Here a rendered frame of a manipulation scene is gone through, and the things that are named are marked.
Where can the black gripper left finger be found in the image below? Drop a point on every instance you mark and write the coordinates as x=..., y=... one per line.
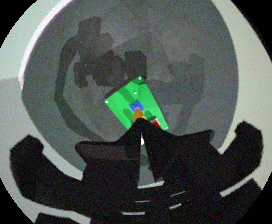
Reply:
x=124, y=152

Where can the green circuit board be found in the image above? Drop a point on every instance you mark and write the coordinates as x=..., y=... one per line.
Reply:
x=134, y=101

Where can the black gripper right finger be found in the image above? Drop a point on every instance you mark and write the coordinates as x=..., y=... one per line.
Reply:
x=163, y=147

